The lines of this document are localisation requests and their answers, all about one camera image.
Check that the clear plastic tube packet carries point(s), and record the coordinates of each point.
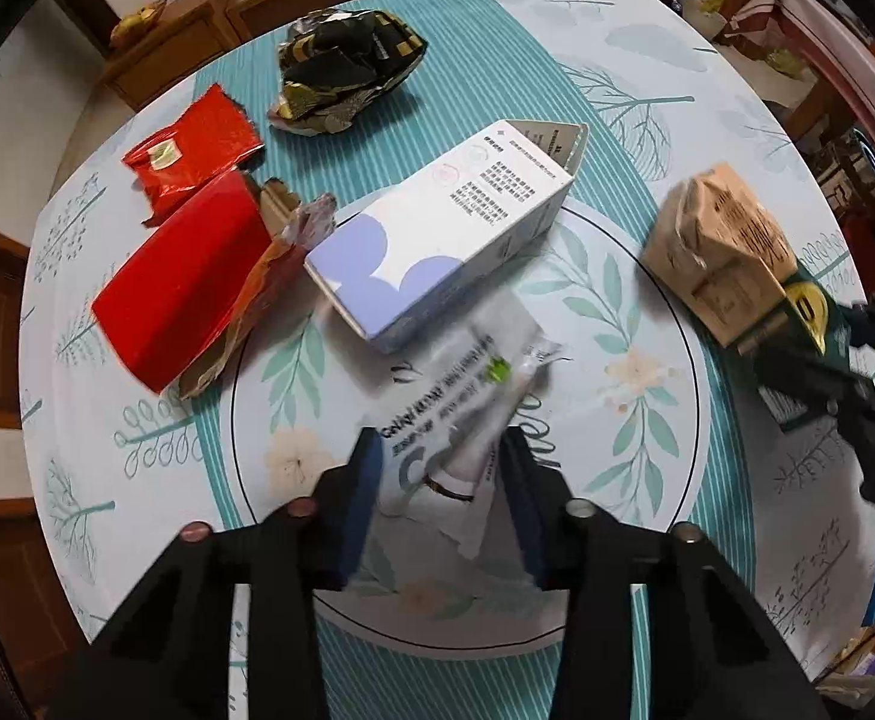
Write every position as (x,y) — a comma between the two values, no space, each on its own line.
(452,390)

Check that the brown crumpled carton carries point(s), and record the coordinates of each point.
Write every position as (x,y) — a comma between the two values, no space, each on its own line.
(714,240)

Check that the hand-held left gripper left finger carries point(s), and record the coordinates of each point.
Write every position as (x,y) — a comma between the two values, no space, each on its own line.
(355,510)

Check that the red shiny carton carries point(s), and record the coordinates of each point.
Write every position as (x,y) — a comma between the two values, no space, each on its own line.
(182,285)

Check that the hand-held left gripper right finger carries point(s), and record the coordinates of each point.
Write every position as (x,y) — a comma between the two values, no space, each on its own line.
(523,510)

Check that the fruit bowl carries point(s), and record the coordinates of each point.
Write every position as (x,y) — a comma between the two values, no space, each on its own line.
(139,21)

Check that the dark green carton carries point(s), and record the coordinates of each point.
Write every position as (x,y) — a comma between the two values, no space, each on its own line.
(804,315)

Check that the lavender white box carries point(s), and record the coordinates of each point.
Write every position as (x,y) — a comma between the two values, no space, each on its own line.
(437,240)

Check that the black gold foil wrapper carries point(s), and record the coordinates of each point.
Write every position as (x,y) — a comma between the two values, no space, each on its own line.
(340,67)

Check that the small wooden cabinet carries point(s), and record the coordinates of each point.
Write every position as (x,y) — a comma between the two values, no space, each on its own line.
(175,52)

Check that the table with teal patterned cloth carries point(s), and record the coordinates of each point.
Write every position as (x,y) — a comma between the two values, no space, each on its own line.
(669,465)

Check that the red crinkled wrapper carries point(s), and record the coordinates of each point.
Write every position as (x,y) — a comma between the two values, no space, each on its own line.
(197,135)

